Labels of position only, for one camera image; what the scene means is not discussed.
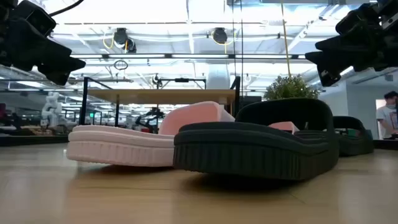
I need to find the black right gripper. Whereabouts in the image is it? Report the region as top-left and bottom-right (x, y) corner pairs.
(305, 0), (398, 87)

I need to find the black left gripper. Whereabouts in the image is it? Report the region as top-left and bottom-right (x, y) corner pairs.
(0, 0), (86, 85)

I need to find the pink foam slide sandal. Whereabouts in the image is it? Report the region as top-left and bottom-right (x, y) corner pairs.
(267, 121), (300, 135)
(67, 101), (236, 168)

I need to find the dark green slide sandal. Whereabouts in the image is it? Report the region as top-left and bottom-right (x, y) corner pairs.
(172, 98), (340, 181)
(332, 115), (375, 157)

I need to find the white robot figure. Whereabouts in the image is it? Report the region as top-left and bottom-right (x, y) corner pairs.
(40, 91), (78, 129)

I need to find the potted green plant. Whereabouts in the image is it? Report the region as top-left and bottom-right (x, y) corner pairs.
(263, 73), (320, 101)

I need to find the person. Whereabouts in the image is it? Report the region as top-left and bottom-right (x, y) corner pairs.
(375, 90), (398, 140)

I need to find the black cabinet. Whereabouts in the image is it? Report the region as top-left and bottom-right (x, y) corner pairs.
(241, 95), (264, 108)

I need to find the overhead light bar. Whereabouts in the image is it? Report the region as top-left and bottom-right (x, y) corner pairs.
(70, 52), (307, 60)

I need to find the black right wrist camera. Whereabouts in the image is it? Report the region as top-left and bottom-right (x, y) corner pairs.
(335, 2), (379, 35)

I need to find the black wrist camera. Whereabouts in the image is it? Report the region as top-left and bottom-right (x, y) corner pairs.
(335, 2), (379, 35)
(17, 0), (57, 37)

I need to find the yellow hanging cord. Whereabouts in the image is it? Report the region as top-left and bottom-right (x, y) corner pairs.
(280, 0), (292, 78)

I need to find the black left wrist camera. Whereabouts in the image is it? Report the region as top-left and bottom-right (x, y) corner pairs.
(17, 0), (57, 37)

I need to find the black left camera cable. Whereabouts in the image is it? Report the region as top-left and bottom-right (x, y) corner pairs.
(49, 0), (85, 17)

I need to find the black ceiling cord reel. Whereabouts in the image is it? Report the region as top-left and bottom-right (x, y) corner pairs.
(102, 27), (137, 54)
(211, 27), (237, 54)

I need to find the wooden shelf with black frame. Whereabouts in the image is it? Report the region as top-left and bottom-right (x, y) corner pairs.
(79, 76), (242, 128)

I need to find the black hanging cable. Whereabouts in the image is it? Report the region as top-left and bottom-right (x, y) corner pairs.
(231, 0), (236, 78)
(239, 0), (244, 97)

